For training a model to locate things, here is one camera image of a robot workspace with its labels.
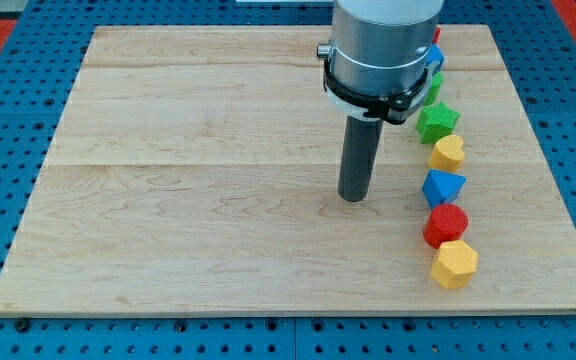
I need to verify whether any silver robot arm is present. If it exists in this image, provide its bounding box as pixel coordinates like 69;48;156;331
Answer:
317;0;444;96

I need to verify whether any blue cube block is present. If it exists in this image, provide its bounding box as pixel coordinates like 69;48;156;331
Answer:
426;43;445;71

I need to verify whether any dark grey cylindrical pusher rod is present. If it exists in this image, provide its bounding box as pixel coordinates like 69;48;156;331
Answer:
338;116;383;202

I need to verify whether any wooden board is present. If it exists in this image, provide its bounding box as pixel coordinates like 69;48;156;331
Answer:
0;25;576;318

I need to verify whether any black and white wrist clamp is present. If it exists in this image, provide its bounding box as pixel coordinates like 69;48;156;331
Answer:
323;60;442;125

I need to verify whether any blue triangle block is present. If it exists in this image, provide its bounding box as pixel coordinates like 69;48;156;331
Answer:
421;169;467;209

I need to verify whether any green star block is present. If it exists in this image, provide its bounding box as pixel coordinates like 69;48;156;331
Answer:
416;102;461;144

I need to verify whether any yellow heart block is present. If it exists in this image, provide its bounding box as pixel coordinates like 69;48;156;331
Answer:
427;135;465;173

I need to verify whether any red cylinder block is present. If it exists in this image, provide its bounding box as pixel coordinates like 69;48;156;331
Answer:
422;204;469;249

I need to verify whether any yellow hexagon block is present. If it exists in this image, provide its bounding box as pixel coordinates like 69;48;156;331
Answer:
430;240;479;289

